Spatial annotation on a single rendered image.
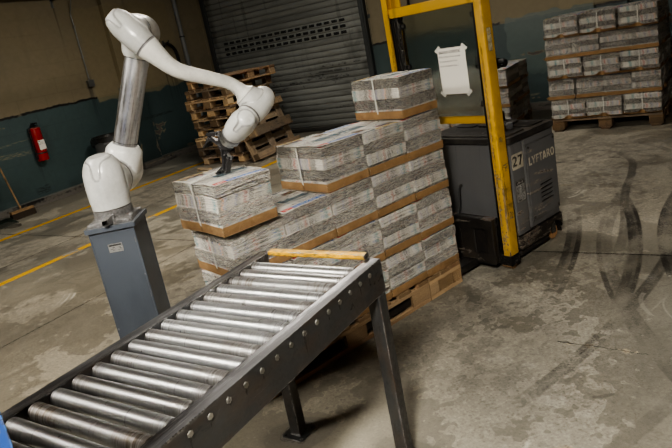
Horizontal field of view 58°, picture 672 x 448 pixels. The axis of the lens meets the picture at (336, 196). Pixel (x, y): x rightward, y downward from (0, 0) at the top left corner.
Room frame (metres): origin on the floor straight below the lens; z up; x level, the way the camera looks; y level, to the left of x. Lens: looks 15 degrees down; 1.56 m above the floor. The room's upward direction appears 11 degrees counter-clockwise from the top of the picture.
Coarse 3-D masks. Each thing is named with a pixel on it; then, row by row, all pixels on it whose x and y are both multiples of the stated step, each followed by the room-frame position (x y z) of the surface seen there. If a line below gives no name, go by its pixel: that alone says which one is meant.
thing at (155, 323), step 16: (256, 256) 2.23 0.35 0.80; (240, 272) 2.11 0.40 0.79; (208, 288) 1.99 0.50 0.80; (176, 304) 1.90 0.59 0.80; (160, 320) 1.79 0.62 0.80; (128, 336) 1.72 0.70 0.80; (144, 336) 1.73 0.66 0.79; (112, 352) 1.63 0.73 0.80; (80, 368) 1.56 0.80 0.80; (48, 384) 1.51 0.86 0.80; (64, 384) 1.50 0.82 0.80; (32, 400) 1.43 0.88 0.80; (48, 400) 1.45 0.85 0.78; (16, 416) 1.38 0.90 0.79
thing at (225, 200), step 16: (224, 176) 2.60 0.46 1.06; (240, 176) 2.54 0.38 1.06; (256, 176) 2.57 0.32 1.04; (208, 192) 2.48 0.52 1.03; (224, 192) 2.47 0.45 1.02; (240, 192) 2.52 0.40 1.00; (256, 192) 2.57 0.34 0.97; (208, 208) 2.50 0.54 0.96; (224, 208) 2.46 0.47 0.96; (240, 208) 2.51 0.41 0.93; (256, 208) 2.56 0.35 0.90; (208, 224) 2.53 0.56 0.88; (224, 224) 2.45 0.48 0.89
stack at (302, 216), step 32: (288, 192) 3.05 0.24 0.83; (320, 192) 2.93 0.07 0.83; (352, 192) 2.95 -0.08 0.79; (384, 192) 3.09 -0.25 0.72; (288, 224) 2.70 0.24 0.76; (320, 224) 2.80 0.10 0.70; (384, 224) 3.06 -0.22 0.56; (416, 224) 3.20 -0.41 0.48; (224, 256) 2.57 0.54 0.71; (416, 256) 3.17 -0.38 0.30; (416, 288) 3.16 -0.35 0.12
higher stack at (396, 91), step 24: (408, 72) 3.37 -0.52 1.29; (360, 96) 3.46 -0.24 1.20; (384, 96) 3.32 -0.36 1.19; (408, 96) 3.26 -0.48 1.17; (432, 96) 3.38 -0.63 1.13; (384, 120) 3.37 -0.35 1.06; (408, 120) 3.24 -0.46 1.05; (432, 120) 3.36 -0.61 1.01; (408, 144) 3.23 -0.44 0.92; (432, 168) 3.33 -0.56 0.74; (432, 216) 3.29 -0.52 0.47; (432, 240) 3.26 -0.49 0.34; (432, 264) 3.24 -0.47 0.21; (456, 264) 3.37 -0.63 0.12; (432, 288) 3.23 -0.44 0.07
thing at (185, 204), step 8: (216, 168) 2.85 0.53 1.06; (192, 176) 2.74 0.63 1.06; (200, 176) 2.71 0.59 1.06; (208, 176) 2.68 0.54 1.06; (176, 184) 2.70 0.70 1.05; (184, 184) 2.64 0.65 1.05; (176, 192) 2.72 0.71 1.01; (184, 192) 2.65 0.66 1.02; (176, 200) 2.73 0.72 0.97; (184, 200) 2.66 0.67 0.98; (184, 208) 2.67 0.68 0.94; (192, 208) 2.61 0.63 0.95; (184, 216) 2.68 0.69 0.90; (192, 216) 2.62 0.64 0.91
